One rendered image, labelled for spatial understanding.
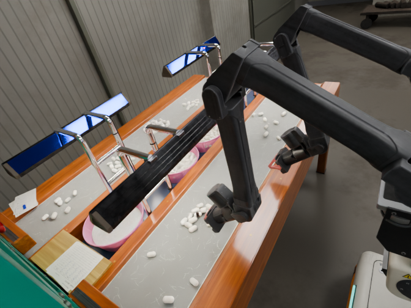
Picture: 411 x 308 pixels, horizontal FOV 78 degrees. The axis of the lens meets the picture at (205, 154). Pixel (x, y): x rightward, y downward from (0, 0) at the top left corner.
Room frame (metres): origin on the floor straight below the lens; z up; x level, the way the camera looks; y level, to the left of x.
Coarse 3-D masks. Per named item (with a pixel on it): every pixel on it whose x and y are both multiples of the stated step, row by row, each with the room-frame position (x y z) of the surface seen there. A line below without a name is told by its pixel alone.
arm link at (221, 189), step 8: (216, 184) 0.60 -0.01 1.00; (208, 192) 0.58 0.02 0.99; (216, 192) 0.54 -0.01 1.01; (224, 192) 0.54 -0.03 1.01; (232, 192) 0.54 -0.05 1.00; (216, 200) 0.53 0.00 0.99; (224, 200) 0.52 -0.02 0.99; (232, 200) 0.52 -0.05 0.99; (232, 208) 0.50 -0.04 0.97; (232, 216) 0.48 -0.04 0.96; (240, 216) 0.46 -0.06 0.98
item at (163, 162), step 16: (192, 128) 0.81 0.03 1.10; (208, 128) 0.84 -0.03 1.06; (176, 144) 0.73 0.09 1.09; (192, 144) 0.76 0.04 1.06; (160, 160) 0.66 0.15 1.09; (176, 160) 0.69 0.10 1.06; (128, 176) 0.59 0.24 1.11; (144, 176) 0.60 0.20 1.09; (160, 176) 0.62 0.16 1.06; (112, 192) 0.54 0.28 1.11; (128, 192) 0.55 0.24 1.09; (144, 192) 0.57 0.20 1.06; (96, 208) 0.49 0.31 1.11; (112, 208) 0.50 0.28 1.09; (128, 208) 0.51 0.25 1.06; (96, 224) 0.49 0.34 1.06; (112, 224) 0.47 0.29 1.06
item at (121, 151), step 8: (152, 128) 0.84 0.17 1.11; (160, 128) 0.82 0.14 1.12; (168, 128) 0.80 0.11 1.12; (152, 136) 0.87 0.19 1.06; (152, 144) 0.87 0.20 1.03; (120, 152) 0.74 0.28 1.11; (128, 152) 0.71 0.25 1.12; (136, 152) 0.70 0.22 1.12; (120, 160) 0.76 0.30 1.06; (144, 160) 0.66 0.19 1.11; (152, 160) 0.65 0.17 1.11; (128, 168) 0.76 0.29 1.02; (168, 176) 0.89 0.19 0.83; (160, 184) 0.84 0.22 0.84; (168, 184) 0.87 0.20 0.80; (152, 192) 0.80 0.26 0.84; (144, 200) 0.76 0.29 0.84; (144, 208) 0.76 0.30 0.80
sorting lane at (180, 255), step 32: (256, 128) 1.24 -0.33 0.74; (288, 128) 1.17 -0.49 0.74; (224, 160) 1.02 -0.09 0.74; (256, 160) 0.96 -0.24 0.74; (192, 192) 0.84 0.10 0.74; (160, 224) 0.70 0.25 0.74; (192, 224) 0.66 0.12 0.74; (224, 224) 0.63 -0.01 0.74; (160, 256) 0.55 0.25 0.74; (192, 256) 0.52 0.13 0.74; (128, 288) 0.46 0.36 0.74; (160, 288) 0.43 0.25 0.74; (192, 288) 0.41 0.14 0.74
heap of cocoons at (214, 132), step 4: (212, 128) 1.36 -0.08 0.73; (216, 128) 1.34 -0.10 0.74; (212, 132) 1.30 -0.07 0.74; (216, 132) 1.30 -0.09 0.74; (204, 136) 1.28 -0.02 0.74; (208, 136) 1.27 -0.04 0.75; (212, 136) 1.26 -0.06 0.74; (216, 136) 1.25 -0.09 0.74; (204, 140) 1.25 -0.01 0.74; (208, 140) 1.23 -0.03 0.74
